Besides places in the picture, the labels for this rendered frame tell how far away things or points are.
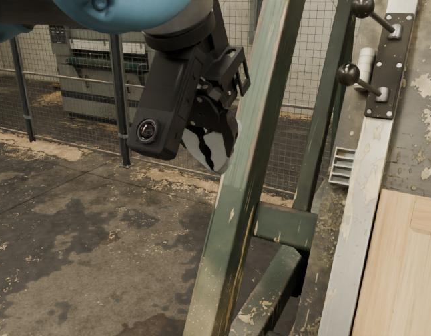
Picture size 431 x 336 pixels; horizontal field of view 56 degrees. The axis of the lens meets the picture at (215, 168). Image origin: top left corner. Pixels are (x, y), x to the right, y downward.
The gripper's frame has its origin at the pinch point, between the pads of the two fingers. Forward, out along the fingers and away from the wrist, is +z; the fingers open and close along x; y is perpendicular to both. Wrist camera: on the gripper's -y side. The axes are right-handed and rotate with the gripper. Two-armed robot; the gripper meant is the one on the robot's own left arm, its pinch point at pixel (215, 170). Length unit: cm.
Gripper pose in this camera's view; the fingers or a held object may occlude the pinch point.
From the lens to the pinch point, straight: 51.9
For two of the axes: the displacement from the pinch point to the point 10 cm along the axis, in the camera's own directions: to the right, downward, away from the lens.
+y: 4.4, -7.3, 5.2
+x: -8.7, -2.0, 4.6
